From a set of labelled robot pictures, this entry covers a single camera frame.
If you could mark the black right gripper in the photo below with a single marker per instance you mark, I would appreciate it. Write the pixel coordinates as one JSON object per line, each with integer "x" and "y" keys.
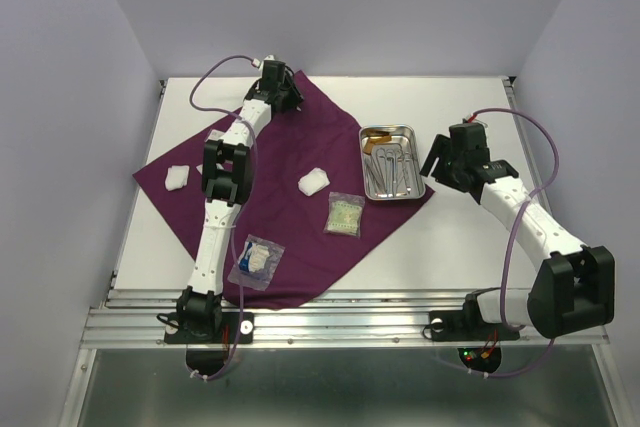
{"x": 442, "y": 148}

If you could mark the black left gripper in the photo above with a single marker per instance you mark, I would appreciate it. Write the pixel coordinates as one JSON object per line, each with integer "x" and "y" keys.
{"x": 294, "y": 95}

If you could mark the steel hemostat forceps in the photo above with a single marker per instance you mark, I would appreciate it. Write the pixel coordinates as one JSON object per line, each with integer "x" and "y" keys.
{"x": 388, "y": 161}

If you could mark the steel instrument tray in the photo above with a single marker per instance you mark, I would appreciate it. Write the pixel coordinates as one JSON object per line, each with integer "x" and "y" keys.
{"x": 403, "y": 138}

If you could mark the steel tweezers pair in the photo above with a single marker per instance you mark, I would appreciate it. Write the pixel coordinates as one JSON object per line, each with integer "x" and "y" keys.
{"x": 371, "y": 176}

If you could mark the small white label packet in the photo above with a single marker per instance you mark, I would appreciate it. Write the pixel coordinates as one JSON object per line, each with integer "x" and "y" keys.
{"x": 215, "y": 135}

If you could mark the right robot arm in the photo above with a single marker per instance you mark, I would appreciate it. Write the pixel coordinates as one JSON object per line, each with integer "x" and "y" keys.
{"x": 574, "y": 287}

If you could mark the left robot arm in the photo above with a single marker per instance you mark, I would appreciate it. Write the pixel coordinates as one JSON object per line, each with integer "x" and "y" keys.
{"x": 227, "y": 180}

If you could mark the white folded gauze pad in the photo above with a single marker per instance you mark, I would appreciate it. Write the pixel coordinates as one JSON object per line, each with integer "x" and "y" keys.
{"x": 313, "y": 182}

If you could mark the green-white sealed packet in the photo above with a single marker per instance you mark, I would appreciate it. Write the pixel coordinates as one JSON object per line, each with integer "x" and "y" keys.
{"x": 344, "y": 214}

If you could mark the white gauze square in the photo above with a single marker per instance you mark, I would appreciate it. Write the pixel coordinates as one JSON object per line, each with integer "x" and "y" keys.
{"x": 176, "y": 177}

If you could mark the purple cloth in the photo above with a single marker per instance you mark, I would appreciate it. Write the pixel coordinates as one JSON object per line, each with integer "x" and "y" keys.
{"x": 320, "y": 135}

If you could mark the blue-white gauze packet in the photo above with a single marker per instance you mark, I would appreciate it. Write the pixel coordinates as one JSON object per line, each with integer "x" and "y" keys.
{"x": 257, "y": 264}

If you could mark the aluminium front rail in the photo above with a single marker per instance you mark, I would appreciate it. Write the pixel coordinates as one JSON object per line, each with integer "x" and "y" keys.
{"x": 338, "y": 318}

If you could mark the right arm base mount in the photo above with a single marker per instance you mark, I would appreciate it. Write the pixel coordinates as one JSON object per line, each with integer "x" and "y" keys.
{"x": 465, "y": 325}

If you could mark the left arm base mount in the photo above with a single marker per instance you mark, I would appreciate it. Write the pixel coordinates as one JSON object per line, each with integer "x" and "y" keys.
{"x": 210, "y": 333}

